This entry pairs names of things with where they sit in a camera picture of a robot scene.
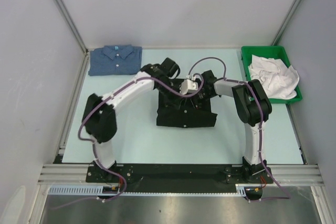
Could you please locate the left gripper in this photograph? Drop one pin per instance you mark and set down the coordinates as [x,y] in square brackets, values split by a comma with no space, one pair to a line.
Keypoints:
[175,98]

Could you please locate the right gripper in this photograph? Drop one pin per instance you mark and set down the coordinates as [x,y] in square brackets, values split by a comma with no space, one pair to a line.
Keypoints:
[196,100]

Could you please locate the black long sleeve shirt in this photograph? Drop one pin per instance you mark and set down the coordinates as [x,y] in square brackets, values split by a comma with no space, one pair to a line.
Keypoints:
[183,114]

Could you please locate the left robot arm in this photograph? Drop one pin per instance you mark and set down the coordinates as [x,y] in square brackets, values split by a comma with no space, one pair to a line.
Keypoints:
[99,121]

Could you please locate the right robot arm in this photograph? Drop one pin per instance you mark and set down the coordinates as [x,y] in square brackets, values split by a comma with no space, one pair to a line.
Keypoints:
[253,108]

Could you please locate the blue checkered folded shirt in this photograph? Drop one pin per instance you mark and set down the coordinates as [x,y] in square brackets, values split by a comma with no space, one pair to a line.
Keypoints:
[115,60]

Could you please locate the white crumpled shirt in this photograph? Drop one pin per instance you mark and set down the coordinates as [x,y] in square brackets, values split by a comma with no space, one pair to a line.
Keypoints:
[277,80]

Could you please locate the green plastic bin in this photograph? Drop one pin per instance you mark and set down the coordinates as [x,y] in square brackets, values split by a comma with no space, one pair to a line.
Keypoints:
[276,52]

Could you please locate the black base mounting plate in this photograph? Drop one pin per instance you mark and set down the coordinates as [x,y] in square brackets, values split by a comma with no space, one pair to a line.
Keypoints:
[177,178]

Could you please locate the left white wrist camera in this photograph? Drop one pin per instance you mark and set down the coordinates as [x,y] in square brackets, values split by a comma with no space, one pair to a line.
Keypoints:
[188,86]

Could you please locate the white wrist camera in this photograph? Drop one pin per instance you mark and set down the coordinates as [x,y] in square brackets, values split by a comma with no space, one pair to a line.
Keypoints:
[195,76]
[188,86]

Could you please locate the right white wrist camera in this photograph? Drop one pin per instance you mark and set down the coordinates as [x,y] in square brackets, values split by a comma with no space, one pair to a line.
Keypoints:
[195,76]

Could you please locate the aluminium frame rail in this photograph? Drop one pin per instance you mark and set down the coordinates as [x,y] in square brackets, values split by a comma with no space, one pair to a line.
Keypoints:
[286,175]

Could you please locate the slotted cable duct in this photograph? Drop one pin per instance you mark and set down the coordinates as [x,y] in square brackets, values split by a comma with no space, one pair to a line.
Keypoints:
[76,190]

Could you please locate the left corner frame post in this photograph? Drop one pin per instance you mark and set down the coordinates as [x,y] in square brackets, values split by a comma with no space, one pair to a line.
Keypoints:
[71,25]

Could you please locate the corner frame post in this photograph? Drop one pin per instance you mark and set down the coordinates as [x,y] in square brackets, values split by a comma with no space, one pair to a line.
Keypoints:
[71,25]
[285,23]

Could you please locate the right corner frame post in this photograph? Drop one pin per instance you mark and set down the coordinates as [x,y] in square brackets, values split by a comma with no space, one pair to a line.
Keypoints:
[285,23]

